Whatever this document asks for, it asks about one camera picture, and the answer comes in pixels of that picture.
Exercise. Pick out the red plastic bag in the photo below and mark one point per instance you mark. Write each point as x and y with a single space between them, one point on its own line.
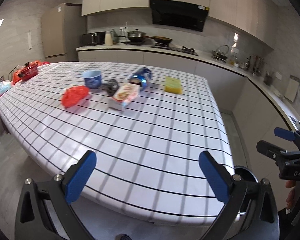
73 96

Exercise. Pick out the white jug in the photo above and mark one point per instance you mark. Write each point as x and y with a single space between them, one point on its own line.
108 38

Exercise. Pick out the yellow oil bottle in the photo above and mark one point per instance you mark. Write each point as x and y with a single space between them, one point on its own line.
232 62

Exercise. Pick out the black induction cooker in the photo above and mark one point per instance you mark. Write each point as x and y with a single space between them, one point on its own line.
137 43

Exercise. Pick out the grey kitchen counter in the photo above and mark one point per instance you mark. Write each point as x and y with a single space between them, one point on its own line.
165 60

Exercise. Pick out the red cooking pot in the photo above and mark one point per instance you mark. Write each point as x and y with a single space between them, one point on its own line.
26 72

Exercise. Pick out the wok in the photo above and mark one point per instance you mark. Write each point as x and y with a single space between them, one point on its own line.
162 40

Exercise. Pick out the metal sink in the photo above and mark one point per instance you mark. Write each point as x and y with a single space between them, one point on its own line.
295 122

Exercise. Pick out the person's right hand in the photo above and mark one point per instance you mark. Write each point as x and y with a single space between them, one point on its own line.
290 195

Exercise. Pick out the black range hood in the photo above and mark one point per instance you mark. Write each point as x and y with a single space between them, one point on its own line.
177 15

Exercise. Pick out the white wall panel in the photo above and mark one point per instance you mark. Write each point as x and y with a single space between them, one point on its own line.
29 40

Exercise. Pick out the black gas stove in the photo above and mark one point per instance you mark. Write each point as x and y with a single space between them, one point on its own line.
175 48

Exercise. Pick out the light blue tissue pack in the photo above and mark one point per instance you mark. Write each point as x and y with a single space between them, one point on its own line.
5 87

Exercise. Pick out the dark bottle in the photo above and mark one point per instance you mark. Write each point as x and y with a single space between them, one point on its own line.
248 63

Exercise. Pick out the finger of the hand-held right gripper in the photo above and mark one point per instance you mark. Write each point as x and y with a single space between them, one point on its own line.
268 151
285 133

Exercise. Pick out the lidded cooking pot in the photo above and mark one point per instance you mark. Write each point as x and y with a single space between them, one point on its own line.
137 35

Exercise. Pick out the black microwave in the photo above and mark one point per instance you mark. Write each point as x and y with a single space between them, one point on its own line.
89 39

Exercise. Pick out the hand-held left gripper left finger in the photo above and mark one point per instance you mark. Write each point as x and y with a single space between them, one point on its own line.
81 177

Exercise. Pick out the black trash bin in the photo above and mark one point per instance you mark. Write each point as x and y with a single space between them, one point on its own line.
245 172

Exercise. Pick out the white cutting board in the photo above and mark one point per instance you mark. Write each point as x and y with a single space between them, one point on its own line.
292 90

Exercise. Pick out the checked white tablecloth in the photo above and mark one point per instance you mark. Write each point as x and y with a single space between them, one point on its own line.
140 142

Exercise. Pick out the beige refrigerator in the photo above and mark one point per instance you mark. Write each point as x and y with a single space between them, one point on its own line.
54 32

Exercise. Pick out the printed snack box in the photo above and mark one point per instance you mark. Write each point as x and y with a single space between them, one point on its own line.
123 95

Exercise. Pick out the blue soda can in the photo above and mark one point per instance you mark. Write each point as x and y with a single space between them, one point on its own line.
141 78

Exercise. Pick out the light blue paper bowl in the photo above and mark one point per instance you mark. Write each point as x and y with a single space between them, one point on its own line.
92 81

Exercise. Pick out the yellow sponge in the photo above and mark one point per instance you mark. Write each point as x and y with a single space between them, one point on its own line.
173 85

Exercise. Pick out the metal utensil rack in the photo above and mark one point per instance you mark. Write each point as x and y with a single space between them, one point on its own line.
257 66

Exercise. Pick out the dark utensil holder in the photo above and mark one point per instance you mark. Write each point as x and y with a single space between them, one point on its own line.
268 80

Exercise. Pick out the wall socket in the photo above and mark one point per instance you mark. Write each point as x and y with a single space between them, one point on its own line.
278 75
235 50
124 28

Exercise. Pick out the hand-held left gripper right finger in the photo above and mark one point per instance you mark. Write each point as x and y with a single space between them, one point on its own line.
215 177

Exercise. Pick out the metal kettle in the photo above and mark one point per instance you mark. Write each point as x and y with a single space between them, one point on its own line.
221 55

